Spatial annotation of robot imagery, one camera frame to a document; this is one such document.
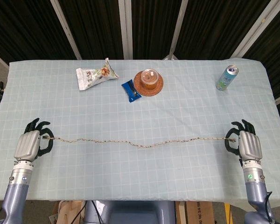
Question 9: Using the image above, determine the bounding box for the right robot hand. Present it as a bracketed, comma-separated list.
[225, 119, 263, 163]

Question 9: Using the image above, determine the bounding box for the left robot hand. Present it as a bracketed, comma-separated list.
[14, 118, 55, 163]

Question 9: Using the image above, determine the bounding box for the braided beige rope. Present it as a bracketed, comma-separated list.
[42, 135, 236, 149]

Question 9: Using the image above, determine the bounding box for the light blue drink can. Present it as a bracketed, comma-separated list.
[215, 64, 239, 91]

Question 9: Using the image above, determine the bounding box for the brown paper bag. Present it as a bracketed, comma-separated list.
[49, 200, 86, 224]

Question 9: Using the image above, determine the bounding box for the brown cardboard box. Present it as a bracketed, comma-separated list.
[176, 201, 215, 224]

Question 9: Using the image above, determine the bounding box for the white snack bag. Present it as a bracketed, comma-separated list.
[76, 57, 120, 91]

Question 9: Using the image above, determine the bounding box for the black curtain panel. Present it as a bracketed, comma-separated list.
[0, 0, 77, 61]
[175, 0, 271, 61]
[58, 0, 126, 60]
[244, 0, 280, 100]
[130, 0, 179, 60]

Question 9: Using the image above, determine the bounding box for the round woven coaster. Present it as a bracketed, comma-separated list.
[133, 70, 165, 97]

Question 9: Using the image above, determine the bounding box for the light blue checked tablecloth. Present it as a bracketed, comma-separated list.
[0, 57, 280, 203]

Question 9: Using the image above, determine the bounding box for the blue snack packet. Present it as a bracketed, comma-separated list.
[121, 79, 142, 103]

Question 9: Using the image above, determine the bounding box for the clear jar with orange contents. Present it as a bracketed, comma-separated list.
[140, 68, 160, 90]

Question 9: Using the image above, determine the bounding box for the grey-blue robot torso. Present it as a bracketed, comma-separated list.
[84, 200, 177, 224]

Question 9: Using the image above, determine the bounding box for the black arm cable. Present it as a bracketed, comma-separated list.
[262, 191, 277, 224]

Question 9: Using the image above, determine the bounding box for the white partition post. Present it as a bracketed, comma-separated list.
[118, 0, 133, 59]
[50, 0, 82, 60]
[163, 0, 189, 61]
[231, 0, 280, 58]

